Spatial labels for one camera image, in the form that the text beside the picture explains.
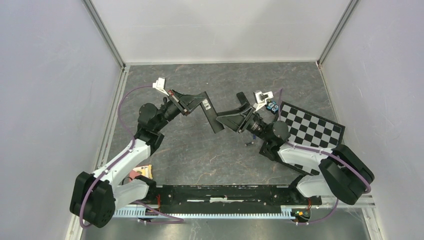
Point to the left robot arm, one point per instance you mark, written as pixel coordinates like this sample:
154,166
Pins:
97,195

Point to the black remote with buttons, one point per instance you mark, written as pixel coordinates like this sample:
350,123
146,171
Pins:
211,113

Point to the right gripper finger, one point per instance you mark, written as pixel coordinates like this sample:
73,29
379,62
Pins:
233,121
241,112

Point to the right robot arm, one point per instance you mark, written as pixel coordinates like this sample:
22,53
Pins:
337,171

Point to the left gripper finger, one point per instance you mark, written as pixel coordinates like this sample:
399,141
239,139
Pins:
186,98
191,104

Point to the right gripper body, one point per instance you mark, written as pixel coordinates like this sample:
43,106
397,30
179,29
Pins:
249,122

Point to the white cable duct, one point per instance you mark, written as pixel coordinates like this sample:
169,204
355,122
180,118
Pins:
140,212

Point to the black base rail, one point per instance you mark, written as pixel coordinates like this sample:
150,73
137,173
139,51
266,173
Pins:
226,199

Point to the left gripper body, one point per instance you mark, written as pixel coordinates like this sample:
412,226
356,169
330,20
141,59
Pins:
176,99

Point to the black remote back up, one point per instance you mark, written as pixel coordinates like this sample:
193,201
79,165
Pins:
242,98

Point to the blue owl figure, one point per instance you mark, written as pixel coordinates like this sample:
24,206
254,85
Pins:
272,107

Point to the black white chessboard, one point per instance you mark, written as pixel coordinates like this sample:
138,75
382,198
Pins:
309,129

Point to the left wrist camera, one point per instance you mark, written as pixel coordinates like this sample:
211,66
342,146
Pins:
159,85

